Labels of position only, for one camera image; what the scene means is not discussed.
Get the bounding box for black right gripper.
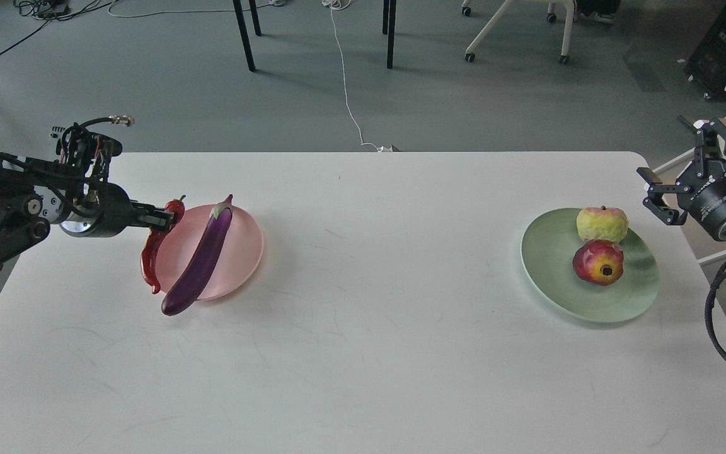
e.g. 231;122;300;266
637;115;726;242

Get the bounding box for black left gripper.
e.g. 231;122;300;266
60;183;175;238

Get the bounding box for red chili pepper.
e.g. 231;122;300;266
139;194;187;295

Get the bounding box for yellow pink apple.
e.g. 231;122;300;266
575;205;629;243

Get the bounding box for purple eggplant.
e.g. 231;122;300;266
161;195;233;316

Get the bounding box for red yellow apple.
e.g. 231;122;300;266
572;239;625;286

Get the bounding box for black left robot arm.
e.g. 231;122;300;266
0;115;183;270

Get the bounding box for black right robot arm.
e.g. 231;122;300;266
637;116;726;362

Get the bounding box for pink plate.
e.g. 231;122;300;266
156;205;264;301

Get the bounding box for light green plate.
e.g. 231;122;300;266
521;207;660;323

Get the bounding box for white rolling chair base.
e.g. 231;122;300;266
464;1;577;66

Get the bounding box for white sneaker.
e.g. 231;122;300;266
593;12;616;25

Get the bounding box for black table leg left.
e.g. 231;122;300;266
231;0;262;73

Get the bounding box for black table leg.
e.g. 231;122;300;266
231;0;262;73
381;0;397;70

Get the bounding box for black table leg right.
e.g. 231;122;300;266
381;0;397;70

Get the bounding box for black floor cables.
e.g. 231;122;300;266
0;0;124;75

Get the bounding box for white floor cable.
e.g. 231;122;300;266
322;0;395;153

